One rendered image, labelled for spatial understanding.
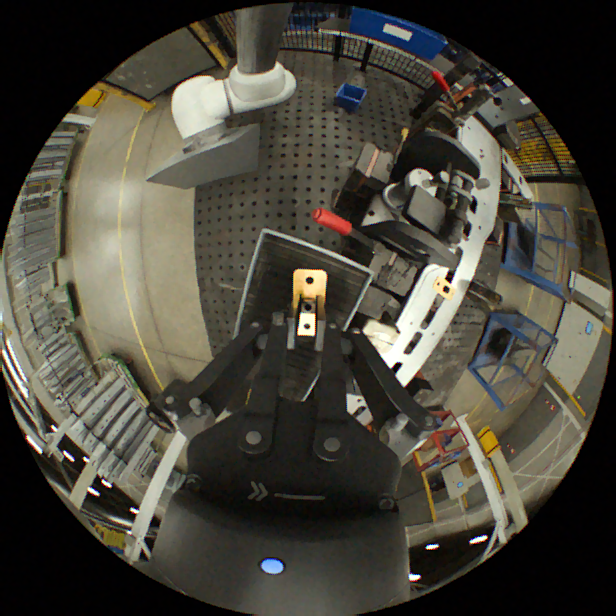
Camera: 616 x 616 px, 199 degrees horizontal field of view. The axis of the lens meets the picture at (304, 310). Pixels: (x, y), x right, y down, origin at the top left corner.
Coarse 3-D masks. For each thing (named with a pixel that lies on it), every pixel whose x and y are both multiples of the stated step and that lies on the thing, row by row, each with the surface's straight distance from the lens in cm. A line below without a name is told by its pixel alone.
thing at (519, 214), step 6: (474, 204) 87; (498, 204) 78; (474, 210) 86; (498, 210) 79; (504, 210) 77; (510, 210) 76; (516, 210) 75; (522, 210) 80; (498, 216) 83; (504, 216) 81; (510, 216) 79; (516, 216) 77; (522, 216) 79; (516, 222) 81; (522, 222) 79
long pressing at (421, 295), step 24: (480, 144) 76; (480, 192) 63; (480, 216) 60; (480, 240) 60; (432, 264) 46; (432, 288) 48; (456, 288) 54; (408, 312) 46; (408, 336) 50; (432, 336) 55; (408, 360) 55
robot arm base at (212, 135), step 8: (208, 128) 69; (216, 128) 69; (224, 128) 72; (232, 128) 76; (192, 136) 69; (200, 136) 68; (208, 136) 68; (216, 136) 66; (224, 136) 69; (192, 144) 67; (200, 144) 68; (208, 144) 66; (184, 152) 67
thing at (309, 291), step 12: (300, 276) 21; (312, 276) 21; (324, 276) 21; (300, 288) 21; (312, 288) 21; (324, 288) 21; (312, 300) 21; (312, 312) 21; (300, 324) 23; (312, 324) 23
